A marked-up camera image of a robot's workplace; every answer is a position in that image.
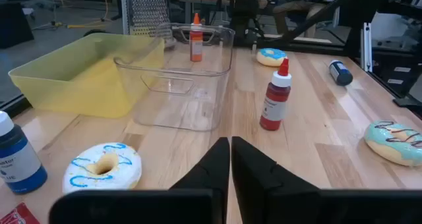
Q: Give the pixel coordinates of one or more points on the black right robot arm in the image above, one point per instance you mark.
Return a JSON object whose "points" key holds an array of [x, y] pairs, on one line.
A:
{"points": [[244, 13]]}

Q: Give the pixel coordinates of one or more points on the red food colouring bottle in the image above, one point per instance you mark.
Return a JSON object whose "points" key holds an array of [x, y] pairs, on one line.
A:
{"points": [[275, 102]]}

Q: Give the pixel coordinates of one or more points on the pink metal box grater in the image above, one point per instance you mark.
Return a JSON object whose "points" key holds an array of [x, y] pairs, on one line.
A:
{"points": [[145, 10]]}

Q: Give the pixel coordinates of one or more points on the silver aluminium profile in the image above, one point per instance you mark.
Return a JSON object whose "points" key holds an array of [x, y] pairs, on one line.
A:
{"points": [[367, 46]]}

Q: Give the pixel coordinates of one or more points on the black metal table frame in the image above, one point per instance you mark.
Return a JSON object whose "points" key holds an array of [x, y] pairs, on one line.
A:
{"points": [[316, 48]]}

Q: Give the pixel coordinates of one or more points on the mint donut with chocolate drizzle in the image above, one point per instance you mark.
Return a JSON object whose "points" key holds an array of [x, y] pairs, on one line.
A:
{"points": [[392, 151]]}

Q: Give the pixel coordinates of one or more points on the person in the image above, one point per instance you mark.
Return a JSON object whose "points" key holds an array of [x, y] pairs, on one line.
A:
{"points": [[296, 8]]}

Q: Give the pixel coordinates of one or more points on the clear plastic bin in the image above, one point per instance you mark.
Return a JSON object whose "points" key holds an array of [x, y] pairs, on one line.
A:
{"points": [[184, 102]]}

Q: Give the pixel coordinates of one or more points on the red snack packet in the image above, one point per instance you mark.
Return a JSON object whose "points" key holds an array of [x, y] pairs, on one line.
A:
{"points": [[18, 215]]}

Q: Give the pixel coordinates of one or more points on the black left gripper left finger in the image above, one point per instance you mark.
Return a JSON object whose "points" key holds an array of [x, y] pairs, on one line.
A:
{"points": [[214, 171]]}

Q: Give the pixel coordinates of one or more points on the blue frosted donut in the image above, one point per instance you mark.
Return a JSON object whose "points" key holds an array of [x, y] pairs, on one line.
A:
{"points": [[268, 60]]}

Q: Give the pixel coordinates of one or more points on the orange food colouring bottle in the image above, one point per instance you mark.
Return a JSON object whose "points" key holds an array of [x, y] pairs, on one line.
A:
{"points": [[196, 43]]}

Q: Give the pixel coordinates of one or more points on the white donut with blue swirls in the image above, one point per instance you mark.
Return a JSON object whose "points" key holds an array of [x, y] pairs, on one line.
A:
{"points": [[125, 171]]}

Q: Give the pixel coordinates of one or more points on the black box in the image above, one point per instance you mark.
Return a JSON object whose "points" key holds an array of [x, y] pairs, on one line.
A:
{"points": [[13, 24]]}

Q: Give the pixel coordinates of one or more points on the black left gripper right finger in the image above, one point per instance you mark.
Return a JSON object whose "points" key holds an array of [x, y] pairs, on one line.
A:
{"points": [[257, 184]]}

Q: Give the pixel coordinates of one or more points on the yellow plastic bin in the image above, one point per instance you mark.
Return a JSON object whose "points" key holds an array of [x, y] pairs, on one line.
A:
{"points": [[79, 89]]}

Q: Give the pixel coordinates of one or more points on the blue food colouring bottle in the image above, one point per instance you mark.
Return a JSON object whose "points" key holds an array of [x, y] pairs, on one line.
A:
{"points": [[341, 73], [18, 164]]}

